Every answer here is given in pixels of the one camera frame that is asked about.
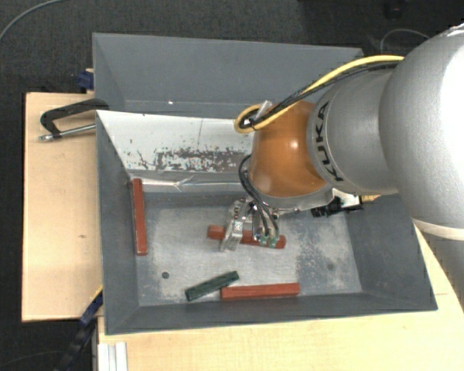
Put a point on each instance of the pale wood flat board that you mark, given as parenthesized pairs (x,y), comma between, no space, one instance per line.
(58,215)

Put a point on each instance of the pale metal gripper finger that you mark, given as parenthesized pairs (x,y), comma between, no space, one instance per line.
(235,212)
(233,240)

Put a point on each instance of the dark green flat block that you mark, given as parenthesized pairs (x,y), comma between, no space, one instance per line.
(210,286)

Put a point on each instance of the grey metal bin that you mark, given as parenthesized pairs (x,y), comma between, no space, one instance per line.
(224,72)

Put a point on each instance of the red-brown flat block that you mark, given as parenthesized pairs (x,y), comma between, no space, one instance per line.
(139,215)
(260,291)
(215,232)

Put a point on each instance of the black cylinder on white bracket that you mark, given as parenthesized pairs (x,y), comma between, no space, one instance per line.
(328,209)

